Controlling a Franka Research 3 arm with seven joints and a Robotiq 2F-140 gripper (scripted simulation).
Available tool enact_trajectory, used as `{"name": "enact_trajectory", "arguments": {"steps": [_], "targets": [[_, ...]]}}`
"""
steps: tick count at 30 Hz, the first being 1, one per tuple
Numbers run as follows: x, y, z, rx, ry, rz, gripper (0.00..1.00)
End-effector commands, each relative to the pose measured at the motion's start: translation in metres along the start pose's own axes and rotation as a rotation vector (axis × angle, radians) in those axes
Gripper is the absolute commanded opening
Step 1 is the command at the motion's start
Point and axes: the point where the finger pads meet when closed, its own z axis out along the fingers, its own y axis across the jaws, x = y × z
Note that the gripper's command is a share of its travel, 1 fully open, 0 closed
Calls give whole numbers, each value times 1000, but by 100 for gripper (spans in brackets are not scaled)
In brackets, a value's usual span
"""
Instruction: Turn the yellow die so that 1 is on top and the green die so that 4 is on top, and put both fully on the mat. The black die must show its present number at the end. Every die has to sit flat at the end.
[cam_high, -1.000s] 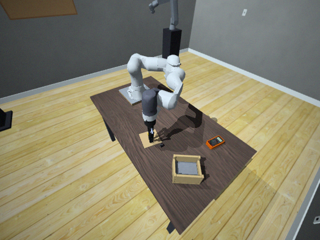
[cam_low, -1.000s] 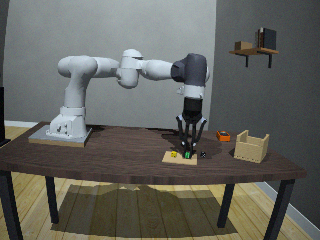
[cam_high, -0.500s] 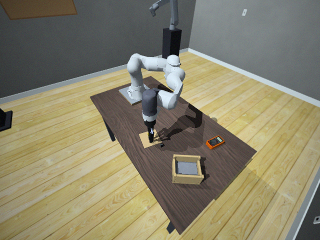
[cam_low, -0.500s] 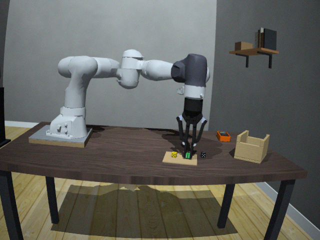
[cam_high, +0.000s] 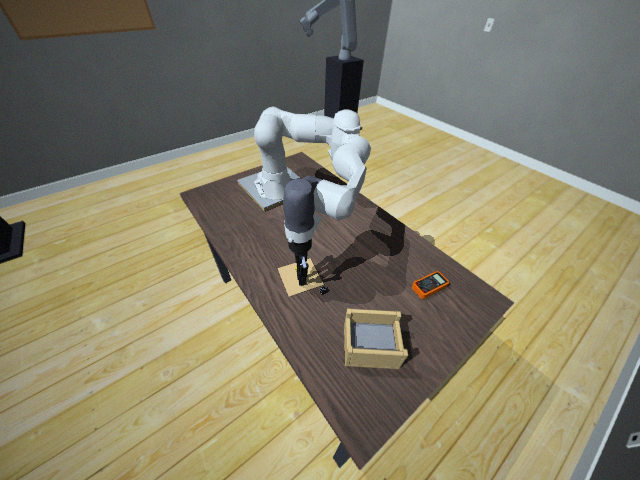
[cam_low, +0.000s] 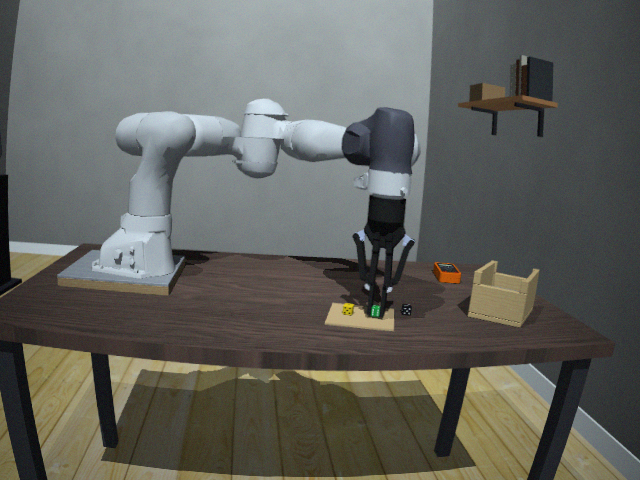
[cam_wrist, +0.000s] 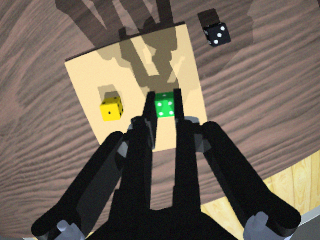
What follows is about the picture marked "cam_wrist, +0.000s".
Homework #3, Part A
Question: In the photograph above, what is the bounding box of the yellow die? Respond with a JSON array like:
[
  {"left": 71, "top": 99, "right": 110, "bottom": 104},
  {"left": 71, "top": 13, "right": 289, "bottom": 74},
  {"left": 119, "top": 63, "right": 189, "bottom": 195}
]
[{"left": 99, "top": 97, "right": 124, "bottom": 121}]

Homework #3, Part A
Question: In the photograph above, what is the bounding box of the green die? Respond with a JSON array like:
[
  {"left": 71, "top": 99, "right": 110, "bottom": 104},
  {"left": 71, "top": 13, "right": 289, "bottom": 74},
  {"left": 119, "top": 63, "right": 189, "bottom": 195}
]
[{"left": 155, "top": 92, "right": 174, "bottom": 118}]

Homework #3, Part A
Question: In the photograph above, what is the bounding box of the tan flat mat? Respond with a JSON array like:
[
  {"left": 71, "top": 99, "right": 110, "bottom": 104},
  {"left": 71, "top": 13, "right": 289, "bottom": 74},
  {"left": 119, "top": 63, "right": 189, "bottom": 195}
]
[{"left": 65, "top": 24, "right": 207, "bottom": 152}]

